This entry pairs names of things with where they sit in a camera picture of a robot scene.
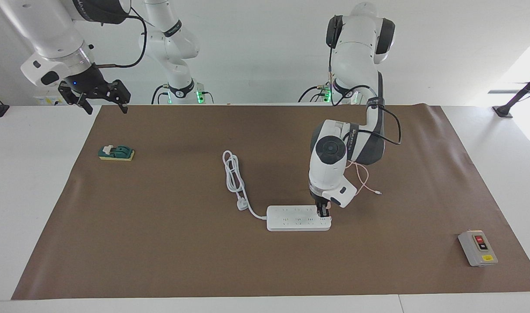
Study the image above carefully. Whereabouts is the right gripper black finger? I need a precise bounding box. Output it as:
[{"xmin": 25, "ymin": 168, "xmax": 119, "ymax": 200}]
[
  {"xmin": 106, "ymin": 79, "xmax": 131, "ymax": 114},
  {"xmin": 58, "ymin": 81, "xmax": 93, "ymax": 116}
]

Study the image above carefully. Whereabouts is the white power strip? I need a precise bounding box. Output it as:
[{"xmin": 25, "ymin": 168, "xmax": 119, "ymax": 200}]
[{"xmin": 266, "ymin": 205, "xmax": 332, "ymax": 232}]

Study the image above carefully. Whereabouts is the white box with yellow labels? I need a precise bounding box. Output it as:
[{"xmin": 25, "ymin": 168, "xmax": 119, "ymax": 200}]
[{"xmin": 33, "ymin": 95, "xmax": 66, "ymax": 107}]

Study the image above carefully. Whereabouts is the brown paper mat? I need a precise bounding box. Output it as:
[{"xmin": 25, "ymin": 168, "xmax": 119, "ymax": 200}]
[{"xmin": 11, "ymin": 103, "xmax": 530, "ymax": 300}]

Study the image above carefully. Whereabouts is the tall black stand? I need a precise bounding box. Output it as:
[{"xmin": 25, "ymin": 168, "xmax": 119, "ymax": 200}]
[{"xmin": 493, "ymin": 70, "xmax": 530, "ymax": 119}]

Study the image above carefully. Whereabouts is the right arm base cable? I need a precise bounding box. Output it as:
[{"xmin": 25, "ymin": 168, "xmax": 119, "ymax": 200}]
[{"xmin": 151, "ymin": 84, "xmax": 169, "ymax": 105}]

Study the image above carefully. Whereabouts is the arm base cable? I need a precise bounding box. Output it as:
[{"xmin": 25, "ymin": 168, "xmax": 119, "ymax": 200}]
[
  {"xmin": 297, "ymin": 65, "xmax": 335, "ymax": 104},
  {"xmin": 151, "ymin": 84, "xmax": 169, "ymax": 105}
]

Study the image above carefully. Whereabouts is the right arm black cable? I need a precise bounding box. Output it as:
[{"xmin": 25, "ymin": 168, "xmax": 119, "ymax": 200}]
[{"xmin": 95, "ymin": 11, "xmax": 148, "ymax": 69}]

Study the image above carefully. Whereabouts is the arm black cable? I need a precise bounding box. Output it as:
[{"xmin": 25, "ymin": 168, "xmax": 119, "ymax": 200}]
[
  {"xmin": 327, "ymin": 41, "xmax": 402, "ymax": 147},
  {"xmin": 95, "ymin": 11, "xmax": 148, "ymax": 69}
]

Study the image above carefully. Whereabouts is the green knife switch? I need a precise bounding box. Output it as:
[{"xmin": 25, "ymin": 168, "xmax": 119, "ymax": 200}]
[{"xmin": 98, "ymin": 144, "xmax": 135, "ymax": 162}]

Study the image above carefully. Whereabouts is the white power strip cord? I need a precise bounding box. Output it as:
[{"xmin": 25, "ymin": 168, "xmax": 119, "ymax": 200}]
[{"xmin": 222, "ymin": 150, "xmax": 269, "ymax": 220}]

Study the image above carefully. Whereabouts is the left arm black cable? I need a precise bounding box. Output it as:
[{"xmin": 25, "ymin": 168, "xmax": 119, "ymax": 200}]
[{"xmin": 327, "ymin": 41, "xmax": 402, "ymax": 147}]

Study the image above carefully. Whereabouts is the left arm base cable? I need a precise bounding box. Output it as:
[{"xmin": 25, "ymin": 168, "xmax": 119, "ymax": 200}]
[{"xmin": 297, "ymin": 65, "xmax": 335, "ymax": 104}]

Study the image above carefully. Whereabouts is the grey push-button switch box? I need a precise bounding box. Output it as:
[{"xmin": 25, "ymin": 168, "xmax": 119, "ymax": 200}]
[{"xmin": 458, "ymin": 230, "xmax": 499, "ymax": 267}]

